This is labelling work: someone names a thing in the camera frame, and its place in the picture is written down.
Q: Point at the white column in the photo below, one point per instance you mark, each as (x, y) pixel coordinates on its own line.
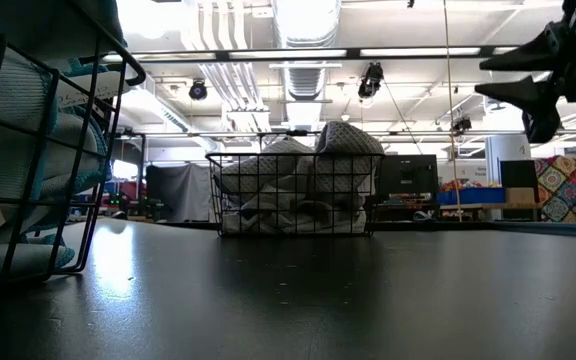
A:
(505, 150)

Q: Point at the silver ventilation duct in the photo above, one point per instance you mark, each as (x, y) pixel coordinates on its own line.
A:
(305, 80)

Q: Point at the colourful patchwork quilt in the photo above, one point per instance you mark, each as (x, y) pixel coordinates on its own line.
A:
(573, 190)

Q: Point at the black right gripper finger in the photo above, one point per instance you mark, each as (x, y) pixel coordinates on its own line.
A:
(538, 97)
(543, 52)

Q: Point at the black table mat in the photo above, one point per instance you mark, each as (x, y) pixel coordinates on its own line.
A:
(318, 300)

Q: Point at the grey fabric cover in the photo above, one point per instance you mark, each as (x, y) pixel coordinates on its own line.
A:
(180, 192)

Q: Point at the black overhead light bar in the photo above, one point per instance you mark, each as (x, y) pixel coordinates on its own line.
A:
(222, 54)

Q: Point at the cardboard box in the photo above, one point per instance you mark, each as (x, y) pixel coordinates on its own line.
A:
(520, 196)

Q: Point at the black background rig frame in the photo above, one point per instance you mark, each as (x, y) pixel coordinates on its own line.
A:
(295, 133)

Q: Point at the black ceiling spotlight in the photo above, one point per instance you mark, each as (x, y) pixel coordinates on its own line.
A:
(198, 91)

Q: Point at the black hanging camera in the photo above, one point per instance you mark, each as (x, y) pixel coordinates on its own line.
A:
(462, 125)

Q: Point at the black overhead camera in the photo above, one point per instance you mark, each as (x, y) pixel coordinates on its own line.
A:
(372, 80)

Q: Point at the small black monitor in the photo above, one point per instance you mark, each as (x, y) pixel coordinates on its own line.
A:
(518, 174)

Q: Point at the blue plastic bin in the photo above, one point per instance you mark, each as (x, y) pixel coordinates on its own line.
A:
(473, 196)

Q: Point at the white microfiber towel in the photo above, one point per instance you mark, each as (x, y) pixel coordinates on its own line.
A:
(348, 142)
(268, 215)
(340, 212)
(273, 160)

